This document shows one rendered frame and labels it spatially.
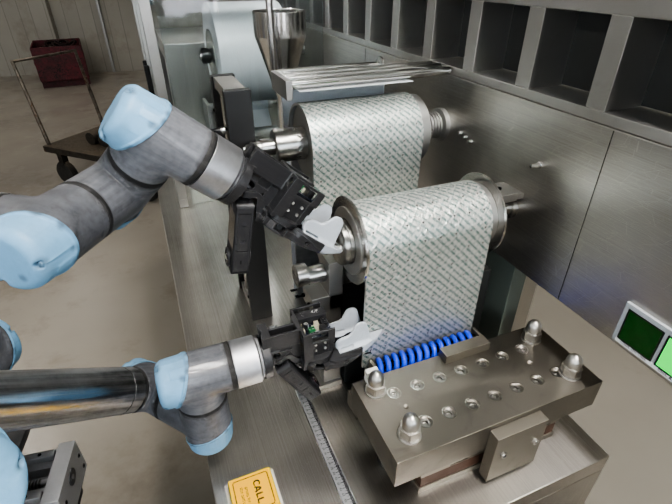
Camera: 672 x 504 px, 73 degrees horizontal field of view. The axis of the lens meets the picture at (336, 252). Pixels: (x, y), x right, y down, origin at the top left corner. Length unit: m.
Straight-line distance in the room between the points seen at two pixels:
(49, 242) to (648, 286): 0.74
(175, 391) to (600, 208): 0.67
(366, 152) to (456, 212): 0.23
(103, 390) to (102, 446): 1.43
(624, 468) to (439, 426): 1.51
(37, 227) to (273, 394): 0.60
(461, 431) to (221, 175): 0.51
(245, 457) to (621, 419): 1.81
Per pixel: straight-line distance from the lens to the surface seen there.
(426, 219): 0.74
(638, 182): 0.74
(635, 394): 2.53
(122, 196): 0.59
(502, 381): 0.86
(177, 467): 2.02
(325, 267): 0.79
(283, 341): 0.71
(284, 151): 0.88
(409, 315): 0.82
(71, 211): 0.54
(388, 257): 0.72
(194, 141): 0.56
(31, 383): 0.70
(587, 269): 0.82
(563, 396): 0.87
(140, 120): 0.55
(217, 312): 1.18
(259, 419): 0.93
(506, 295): 0.98
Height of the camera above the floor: 1.63
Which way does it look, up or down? 32 degrees down
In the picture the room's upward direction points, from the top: straight up
